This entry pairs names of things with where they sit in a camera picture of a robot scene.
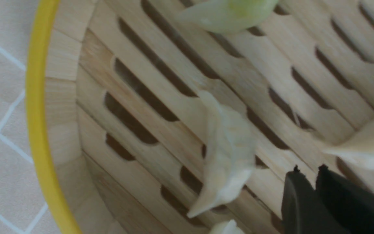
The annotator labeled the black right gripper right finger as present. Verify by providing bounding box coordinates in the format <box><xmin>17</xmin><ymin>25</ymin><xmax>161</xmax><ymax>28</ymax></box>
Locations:
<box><xmin>316</xmin><ymin>165</ymin><xmax>374</xmax><ymax>234</ymax></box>

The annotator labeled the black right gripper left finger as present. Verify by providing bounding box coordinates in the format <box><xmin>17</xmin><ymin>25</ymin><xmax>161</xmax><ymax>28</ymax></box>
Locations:
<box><xmin>281</xmin><ymin>166</ymin><xmax>349</xmax><ymax>234</ymax></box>

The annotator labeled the light green dumpling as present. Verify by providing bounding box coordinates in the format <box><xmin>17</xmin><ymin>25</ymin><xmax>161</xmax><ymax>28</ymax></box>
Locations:
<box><xmin>178</xmin><ymin>0</ymin><xmax>279</xmax><ymax>33</ymax></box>

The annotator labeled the pale green dumpling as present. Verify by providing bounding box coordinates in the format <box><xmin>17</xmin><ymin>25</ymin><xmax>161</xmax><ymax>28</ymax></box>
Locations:
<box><xmin>209</xmin><ymin>219</ymin><xmax>245</xmax><ymax>234</ymax></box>

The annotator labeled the bamboo steamer tray yellow rim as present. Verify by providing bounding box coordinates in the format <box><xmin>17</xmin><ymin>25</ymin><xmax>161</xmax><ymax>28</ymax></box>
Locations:
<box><xmin>26</xmin><ymin>0</ymin><xmax>374</xmax><ymax>234</ymax></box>

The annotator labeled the beige checkered tablecloth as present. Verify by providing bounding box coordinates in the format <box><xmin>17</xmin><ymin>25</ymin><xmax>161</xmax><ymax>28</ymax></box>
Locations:
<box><xmin>0</xmin><ymin>0</ymin><xmax>60</xmax><ymax>234</ymax></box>

